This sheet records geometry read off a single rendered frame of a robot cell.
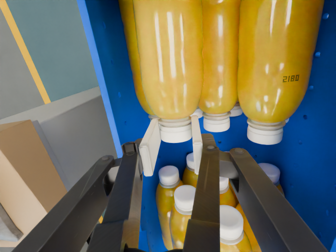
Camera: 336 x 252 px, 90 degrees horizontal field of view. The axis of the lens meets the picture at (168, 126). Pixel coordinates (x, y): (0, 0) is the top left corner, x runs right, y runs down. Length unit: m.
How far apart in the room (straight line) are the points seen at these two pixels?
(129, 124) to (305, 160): 0.28
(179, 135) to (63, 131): 0.44
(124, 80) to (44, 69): 1.46
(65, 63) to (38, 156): 1.20
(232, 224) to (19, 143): 0.39
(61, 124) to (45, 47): 1.15
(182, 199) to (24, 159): 0.32
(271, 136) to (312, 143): 0.10
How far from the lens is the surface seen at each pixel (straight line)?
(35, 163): 0.45
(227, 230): 0.24
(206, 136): 0.16
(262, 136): 0.23
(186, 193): 0.29
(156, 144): 0.18
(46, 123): 0.54
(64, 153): 0.57
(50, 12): 1.63
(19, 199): 0.49
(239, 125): 0.38
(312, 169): 0.33
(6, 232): 0.58
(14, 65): 1.87
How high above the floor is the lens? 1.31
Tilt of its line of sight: 67 degrees down
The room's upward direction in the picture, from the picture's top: 167 degrees counter-clockwise
